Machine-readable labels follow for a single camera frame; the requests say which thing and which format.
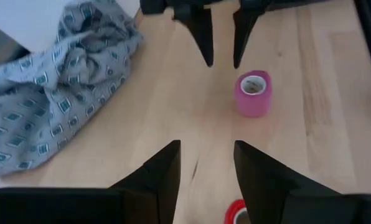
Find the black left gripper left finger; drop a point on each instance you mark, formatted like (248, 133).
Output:
(135, 202)

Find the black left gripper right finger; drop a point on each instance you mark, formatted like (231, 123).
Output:
(282, 199)

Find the red bandage roll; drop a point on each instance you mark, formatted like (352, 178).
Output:
(232, 213)

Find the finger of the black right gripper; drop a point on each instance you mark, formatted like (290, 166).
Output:
(201, 34)
(244, 34)

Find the pink bandage roll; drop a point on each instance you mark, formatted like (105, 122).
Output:
(254, 99)

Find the grey patterned cloth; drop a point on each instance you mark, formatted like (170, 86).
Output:
(48, 109)

